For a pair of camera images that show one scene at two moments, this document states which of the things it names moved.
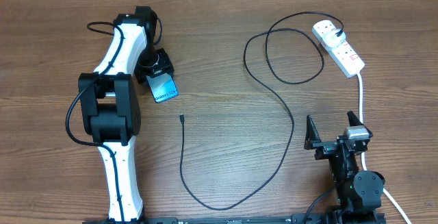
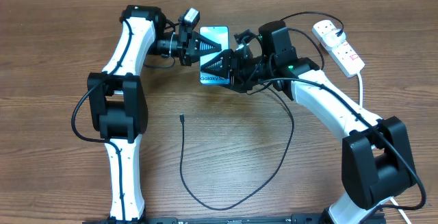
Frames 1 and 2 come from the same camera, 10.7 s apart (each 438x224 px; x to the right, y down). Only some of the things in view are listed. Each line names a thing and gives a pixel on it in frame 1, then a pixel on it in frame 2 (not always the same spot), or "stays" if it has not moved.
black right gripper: (325, 148) -> (228, 57)
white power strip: (343, 55) stays
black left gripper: (164, 66) -> (188, 45)
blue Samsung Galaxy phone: (162, 87) -> (220, 33)
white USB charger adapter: (335, 38) stays
